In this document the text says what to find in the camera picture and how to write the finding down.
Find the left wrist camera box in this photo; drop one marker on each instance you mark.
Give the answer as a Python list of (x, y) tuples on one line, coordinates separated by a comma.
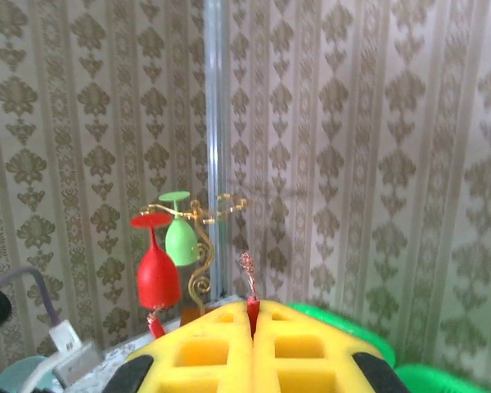
[(77, 364)]

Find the red plastic wine glass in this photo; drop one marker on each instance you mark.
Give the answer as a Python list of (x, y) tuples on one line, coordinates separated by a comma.
[(157, 278)]

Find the light blue plastic cup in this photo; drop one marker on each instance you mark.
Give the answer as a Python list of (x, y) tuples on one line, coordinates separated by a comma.
[(20, 374)]

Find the aluminium frame post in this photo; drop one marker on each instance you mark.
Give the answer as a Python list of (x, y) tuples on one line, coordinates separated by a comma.
[(217, 123)]

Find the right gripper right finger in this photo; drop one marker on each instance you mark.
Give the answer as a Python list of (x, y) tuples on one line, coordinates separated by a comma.
[(303, 356)]

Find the green plastic wine glass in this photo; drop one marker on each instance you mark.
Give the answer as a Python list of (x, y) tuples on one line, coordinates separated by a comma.
[(180, 241)]

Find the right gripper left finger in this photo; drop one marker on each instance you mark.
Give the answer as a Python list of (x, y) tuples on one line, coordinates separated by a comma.
[(204, 352)]

